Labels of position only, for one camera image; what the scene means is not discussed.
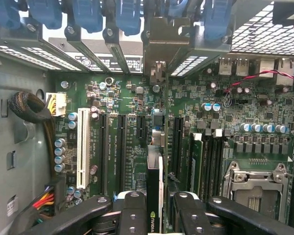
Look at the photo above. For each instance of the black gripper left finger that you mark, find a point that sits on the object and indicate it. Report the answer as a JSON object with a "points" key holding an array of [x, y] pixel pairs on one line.
{"points": [[134, 215]]}

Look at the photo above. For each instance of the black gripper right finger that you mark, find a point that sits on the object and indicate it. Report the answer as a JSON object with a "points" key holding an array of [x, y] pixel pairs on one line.
{"points": [[193, 218]]}

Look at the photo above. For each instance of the RAM stick with white label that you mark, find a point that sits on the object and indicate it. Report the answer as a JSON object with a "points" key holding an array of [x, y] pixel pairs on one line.
{"points": [[197, 166]]}

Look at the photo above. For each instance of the long black expansion slot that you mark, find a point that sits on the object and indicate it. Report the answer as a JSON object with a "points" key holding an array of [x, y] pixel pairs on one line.
{"points": [[104, 151], [121, 151], [178, 147]]}

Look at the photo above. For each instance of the metal CPU socket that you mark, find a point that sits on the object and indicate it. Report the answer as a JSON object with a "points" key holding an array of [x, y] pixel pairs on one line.
{"points": [[254, 193]]}

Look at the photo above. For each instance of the white PCI slot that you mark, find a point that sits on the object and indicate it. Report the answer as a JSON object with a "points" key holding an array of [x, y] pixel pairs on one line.
{"points": [[83, 147]]}

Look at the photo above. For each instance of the short black expansion slot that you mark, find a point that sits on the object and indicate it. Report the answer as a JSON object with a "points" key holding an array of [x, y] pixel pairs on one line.
{"points": [[141, 127]]}

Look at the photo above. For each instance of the green motherboard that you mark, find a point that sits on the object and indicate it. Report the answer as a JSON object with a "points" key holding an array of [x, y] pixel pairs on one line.
{"points": [[137, 102]]}

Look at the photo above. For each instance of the white power connector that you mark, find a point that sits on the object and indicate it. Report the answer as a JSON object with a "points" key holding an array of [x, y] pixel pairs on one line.
{"points": [[60, 102]]}

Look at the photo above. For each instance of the metal slot cover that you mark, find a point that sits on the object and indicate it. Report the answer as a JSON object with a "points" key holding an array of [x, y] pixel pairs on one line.
{"points": [[56, 60], [188, 64], [88, 52], [118, 56], [27, 57]]}

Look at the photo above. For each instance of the silver USB port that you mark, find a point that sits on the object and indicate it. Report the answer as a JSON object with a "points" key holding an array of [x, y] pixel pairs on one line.
{"points": [[225, 67], [242, 68]]}

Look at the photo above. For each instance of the silver network port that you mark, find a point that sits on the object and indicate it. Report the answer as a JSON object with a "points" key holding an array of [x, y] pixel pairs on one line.
{"points": [[285, 73], [267, 67]]}

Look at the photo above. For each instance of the blue slot latch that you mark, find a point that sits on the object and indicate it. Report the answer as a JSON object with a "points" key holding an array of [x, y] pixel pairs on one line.
{"points": [[88, 14], [176, 7], [45, 12], [128, 17], [216, 19], [2, 12]]}

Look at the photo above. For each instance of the open black PC case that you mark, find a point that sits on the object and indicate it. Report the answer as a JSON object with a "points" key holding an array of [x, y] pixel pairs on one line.
{"points": [[14, 39]]}

